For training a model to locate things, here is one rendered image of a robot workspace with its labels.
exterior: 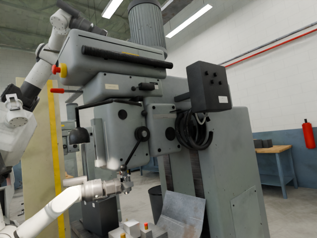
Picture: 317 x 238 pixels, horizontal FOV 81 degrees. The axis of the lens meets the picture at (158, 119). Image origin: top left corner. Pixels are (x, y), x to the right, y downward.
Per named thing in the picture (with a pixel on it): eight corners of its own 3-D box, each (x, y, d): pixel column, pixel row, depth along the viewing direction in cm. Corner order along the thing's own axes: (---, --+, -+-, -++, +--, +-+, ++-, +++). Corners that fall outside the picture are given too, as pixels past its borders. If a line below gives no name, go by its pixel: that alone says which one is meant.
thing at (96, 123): (98, 167, 78) (93, 118, 80) (94, 166, 81) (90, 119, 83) (106, 165, 81) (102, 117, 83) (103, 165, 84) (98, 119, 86)
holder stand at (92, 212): (102, 236, 103) (98, 200, 105) (82, 228, 118) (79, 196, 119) (119, 226, 113) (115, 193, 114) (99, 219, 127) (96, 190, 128)
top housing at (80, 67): (73, 65, 67) (70, 23, 69) (59, 86, 87) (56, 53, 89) (169, 78, 97) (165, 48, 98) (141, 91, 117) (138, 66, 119)
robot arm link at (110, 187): (120, 177, 80) (91, 182, 76) (122, 199, 80) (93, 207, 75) (116, 173, 92) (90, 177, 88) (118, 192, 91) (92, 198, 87)
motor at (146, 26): (146, 47, 94) (138, -11, 97) (127, 63, 110) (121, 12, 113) (174, 54, 107) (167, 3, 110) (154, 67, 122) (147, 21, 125)
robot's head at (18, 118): (5, 130, 77) (10, 116, 73) (1, 112, 81) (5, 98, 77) (24, 129, 82) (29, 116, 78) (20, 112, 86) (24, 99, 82)
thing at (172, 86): (148, 111, 87) (143, 70, 89) (125, 118, 105) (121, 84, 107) (234, 108, 138) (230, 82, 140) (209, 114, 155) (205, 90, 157)
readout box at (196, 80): (209, 109, 73) (201, 58, 74) (191, 113, 80) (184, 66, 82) (235, 108, 85) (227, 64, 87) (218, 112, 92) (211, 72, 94)
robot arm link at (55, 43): (73, 36, 97) (65, 59, 111) (54, 23, 93) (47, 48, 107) (63, 47, 91) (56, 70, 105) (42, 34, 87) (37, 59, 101)
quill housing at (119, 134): (116, 174, 74) (107, 95, 77) (97, 170, 90) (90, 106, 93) (153, 164, 86) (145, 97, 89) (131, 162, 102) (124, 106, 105)
